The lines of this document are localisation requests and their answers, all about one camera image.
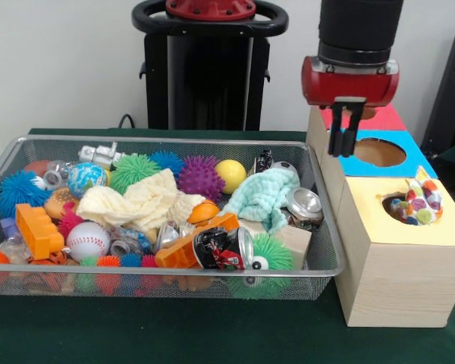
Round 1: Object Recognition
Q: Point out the blue globe ball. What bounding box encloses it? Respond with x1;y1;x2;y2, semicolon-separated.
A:
67;162;108;200

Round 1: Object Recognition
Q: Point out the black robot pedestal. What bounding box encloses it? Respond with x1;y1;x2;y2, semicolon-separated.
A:
131;0;290;132

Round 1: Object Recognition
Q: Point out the crushed black red can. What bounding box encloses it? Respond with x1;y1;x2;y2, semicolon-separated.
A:
193;226;256;272

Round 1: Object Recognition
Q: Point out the shallow mesh bin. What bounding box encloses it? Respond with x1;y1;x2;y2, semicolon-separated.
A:
0;134;347;303

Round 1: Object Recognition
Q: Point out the yellow ball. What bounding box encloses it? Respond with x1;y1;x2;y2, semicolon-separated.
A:
215;159;248;195

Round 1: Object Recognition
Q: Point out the colourful patterned cloth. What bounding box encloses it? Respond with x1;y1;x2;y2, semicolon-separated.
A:
388;165;444;228

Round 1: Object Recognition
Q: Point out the wooden box with three holes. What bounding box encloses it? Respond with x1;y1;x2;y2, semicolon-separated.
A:
306;92;455;329

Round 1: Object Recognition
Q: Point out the green fuzzy ball with eyes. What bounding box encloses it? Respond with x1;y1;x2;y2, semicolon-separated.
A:
249;234;296;272

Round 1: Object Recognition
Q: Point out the cream waffle cloth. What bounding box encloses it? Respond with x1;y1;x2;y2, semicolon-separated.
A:
77;168;208;232

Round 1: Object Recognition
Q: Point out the black upright panel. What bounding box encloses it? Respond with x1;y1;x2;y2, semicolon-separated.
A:
420;24;455;160

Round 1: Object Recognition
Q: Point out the mint green waffle cloth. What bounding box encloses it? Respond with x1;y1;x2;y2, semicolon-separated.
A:
221;168;303;236

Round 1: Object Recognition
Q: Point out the crushed silver can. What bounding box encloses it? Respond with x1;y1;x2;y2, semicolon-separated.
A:
286;188;325;229

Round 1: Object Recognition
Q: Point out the orange toy brick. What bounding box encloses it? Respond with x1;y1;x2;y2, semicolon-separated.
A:
15;203;65;261
154;212;240;270

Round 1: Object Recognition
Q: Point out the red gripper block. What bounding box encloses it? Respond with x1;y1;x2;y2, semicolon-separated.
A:
301;55;400;158

